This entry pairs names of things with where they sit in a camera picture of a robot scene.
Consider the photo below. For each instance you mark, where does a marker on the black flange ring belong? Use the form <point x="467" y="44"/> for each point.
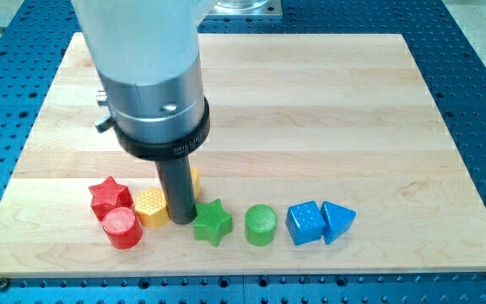
<point x="179" y="148"/>

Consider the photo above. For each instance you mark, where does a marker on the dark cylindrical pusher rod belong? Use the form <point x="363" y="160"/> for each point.
<point x="176" y="180"/>

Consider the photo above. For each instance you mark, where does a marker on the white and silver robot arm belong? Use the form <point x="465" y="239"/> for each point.
<point x="146" y="53"/>

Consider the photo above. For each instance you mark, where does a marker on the green star block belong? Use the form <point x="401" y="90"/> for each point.
<point x="212" y="222"/>

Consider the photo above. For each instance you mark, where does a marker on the red star block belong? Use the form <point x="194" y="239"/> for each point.
<point x="109" y="195"/>

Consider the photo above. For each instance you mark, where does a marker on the yellow block behind rod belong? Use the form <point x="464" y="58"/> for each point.
<point x="196" y="182"/>

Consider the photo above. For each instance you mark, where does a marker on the yellow hexagon block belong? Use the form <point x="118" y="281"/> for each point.
<point x="151" y="208"/>

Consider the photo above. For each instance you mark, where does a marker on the red cylinder block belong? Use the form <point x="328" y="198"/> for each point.
<point x="122" y="227"/>

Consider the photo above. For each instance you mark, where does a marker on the green cylinder block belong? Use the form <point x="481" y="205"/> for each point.
<point x="260" y="225"/>

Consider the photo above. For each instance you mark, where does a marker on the blue cube block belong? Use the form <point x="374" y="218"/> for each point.
<point x="305" y="223"/>

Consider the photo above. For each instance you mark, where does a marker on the blue triangle block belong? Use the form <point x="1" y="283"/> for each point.
<point x="338" y="221"/>

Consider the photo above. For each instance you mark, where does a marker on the wooden board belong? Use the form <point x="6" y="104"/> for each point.
<point x="346" y="119"/>

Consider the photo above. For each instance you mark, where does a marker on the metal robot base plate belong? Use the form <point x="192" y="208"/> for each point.
<point x="246" y="9"/>

